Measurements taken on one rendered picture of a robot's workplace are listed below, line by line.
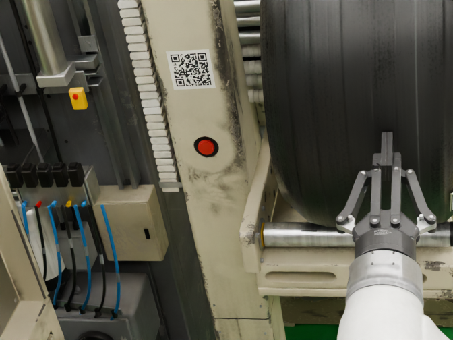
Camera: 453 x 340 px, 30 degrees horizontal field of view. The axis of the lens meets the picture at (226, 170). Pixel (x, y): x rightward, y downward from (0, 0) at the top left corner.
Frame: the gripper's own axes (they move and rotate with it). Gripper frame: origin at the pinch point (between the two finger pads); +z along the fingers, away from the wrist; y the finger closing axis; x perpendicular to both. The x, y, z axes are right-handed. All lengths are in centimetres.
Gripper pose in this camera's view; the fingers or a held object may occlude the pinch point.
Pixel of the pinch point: (387, 156)
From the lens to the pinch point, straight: 119.6
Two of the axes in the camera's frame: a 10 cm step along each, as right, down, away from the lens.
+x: 1.7, 7.2, 6.7
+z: 1.5, -7.0, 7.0
